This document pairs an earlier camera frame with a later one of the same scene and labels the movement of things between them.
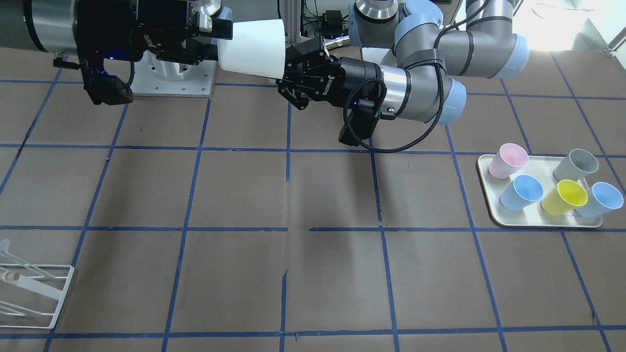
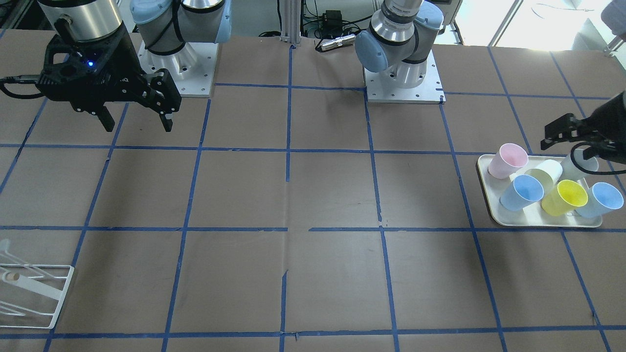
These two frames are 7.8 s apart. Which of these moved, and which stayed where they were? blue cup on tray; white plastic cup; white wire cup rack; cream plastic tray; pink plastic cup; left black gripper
Moved: white plastic cup; left black gripper
Stayed: pink plastic cup; cream plastic tray; blue cup on tray; white wire cup rack
